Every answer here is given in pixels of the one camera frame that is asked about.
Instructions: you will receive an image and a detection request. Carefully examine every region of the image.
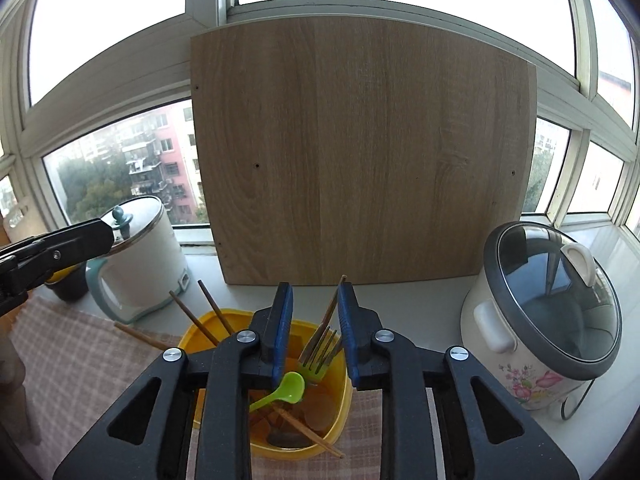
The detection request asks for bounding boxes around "metal fork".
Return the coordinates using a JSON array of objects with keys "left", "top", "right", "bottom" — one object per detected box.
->
[{"left": 297, "top": 328, "right": 342, "bottom": 385}]

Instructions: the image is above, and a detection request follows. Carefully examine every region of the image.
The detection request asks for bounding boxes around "green plastic spoon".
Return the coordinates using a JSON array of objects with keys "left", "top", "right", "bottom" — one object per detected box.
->
[{"left": 250, "top": 372, "right": 306, "bottom": 413}]

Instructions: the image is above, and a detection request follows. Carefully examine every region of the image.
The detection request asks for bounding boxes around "wooden chopstick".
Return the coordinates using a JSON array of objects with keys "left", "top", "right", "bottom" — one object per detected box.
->
[
  {"left": 168, "top": 290, "right": 219, "bottom": 347},
  {"left": 272, "top": 405, "right": 345, "bottom": 458},
  {"left": 198, "top": 280, "right": 234, "bottom": 336},
  {"left": 300, "top": 274, "right": 346, "bottom": 365},
  {"left": 114, "top": 322, "right": 169, "bottom": 351}
]

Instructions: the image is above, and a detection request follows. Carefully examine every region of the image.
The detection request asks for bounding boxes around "left gloved hand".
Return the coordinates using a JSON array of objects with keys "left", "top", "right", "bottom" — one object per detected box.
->
[{"left": 1, "top": 330, "right": 41, "bottom": 445}]

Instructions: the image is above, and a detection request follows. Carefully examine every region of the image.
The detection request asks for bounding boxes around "pine plank panel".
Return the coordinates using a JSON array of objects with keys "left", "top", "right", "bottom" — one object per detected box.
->
[{"left": 0, "top": 220, "right": 11, "bottom": 247}]

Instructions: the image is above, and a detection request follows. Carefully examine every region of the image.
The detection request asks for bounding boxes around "white cutting board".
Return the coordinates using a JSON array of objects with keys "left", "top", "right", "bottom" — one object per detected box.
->
[{"left": 3, "top": 196, "right": 48, "bottom": 243}]

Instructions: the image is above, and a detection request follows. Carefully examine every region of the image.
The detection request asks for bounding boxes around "black pot yellow lid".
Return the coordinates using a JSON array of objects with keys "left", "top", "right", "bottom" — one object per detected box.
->
[{"left": 44, "top": 262, "right": 89, "bottom": 302}]

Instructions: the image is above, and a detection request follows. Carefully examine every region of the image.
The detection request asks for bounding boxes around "yellow plastic utensil bin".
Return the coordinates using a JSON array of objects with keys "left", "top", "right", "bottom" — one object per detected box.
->
[{"left": 178, "top": 309, "right": 352, "bottom": 462}]

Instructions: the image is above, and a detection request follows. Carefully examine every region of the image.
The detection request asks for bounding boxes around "pink plaid table cloth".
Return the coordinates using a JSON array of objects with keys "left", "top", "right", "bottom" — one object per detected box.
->
[{"left": 10, "top": 297, "right": 382, "bottom": 479}]

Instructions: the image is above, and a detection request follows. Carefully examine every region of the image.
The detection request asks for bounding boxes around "white teal electric pot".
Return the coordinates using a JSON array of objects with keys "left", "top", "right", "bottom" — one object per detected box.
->
[{"left": 86, "top": 195, "right": 191, "bottom": 324}]

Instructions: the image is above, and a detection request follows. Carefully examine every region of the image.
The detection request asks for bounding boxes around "floral white rice cooker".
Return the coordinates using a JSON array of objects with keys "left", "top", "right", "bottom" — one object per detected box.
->
[{"left": 460, "top": 221, "right": 623, "bottom": 411}]

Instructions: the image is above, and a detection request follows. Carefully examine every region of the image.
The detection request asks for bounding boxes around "large wooden board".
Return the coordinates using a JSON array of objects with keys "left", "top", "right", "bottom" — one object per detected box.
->
[{"left": 191, "top": 15, "right": 537, "bottom": 285}]

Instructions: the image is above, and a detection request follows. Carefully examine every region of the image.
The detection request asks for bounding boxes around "black power cable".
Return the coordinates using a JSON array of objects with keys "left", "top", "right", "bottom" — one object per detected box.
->
[{"left": 560, "top": 378, "right": 598, "bottom": 422}]

